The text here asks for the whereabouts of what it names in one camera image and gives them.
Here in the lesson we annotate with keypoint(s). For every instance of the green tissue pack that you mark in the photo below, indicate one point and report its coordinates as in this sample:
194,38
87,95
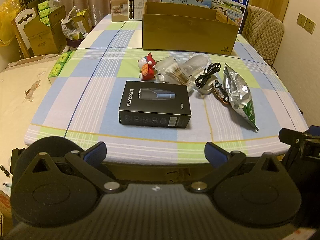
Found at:
66,57
44,13
45,20
43,5
56,70

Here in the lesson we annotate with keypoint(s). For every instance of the wall socket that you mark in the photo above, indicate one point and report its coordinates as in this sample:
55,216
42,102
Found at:
310,25
301,20

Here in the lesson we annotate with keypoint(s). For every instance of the yellow plastic bag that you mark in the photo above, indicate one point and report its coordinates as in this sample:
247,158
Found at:
8,17

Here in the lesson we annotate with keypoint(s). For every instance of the brown carton with white flap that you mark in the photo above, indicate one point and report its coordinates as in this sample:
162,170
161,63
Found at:
40,40

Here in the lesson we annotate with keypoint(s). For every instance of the silver snack bag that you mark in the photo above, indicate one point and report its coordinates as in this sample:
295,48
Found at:
237,92

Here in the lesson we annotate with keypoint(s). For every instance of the white product box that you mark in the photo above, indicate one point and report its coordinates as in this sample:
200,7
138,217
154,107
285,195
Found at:
127,7

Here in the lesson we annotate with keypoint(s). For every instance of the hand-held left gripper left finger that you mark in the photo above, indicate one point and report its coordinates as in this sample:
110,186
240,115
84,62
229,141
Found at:
94,152

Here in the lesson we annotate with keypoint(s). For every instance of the blue and red cat figurine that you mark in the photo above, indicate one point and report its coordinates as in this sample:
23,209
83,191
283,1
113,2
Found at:
148,66

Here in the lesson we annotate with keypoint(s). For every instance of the bag of cotton swabs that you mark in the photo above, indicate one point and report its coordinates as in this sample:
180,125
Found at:
178,76

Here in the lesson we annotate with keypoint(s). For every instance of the plaid tablecloth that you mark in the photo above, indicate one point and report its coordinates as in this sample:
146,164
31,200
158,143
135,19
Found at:
87,105

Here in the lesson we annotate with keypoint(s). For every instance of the black shaver box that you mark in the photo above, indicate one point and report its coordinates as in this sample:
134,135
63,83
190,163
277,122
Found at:
155,110

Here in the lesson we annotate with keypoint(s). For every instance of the chair with quilted cover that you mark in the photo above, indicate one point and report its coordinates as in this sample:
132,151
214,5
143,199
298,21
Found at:
265,35

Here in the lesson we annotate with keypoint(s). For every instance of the orange toy car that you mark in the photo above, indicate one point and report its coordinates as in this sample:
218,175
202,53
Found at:
221,92

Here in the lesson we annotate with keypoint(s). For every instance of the clear plastic container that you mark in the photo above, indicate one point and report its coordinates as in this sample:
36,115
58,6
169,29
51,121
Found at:
196,63

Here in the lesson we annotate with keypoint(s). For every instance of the brown cardboard box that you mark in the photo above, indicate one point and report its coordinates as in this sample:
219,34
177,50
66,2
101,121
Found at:
187,35

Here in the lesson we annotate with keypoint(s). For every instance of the white plug charger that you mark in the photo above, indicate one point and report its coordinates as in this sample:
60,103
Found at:
206,89

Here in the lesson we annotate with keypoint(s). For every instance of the brown carton of tissue packs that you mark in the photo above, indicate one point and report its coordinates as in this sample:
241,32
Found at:
57,13

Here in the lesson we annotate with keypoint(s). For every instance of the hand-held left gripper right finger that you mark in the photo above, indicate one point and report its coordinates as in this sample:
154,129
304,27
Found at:
214,152

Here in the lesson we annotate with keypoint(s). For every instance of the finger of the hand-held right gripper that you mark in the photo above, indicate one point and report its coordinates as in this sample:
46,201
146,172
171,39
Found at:
293,136
315,130

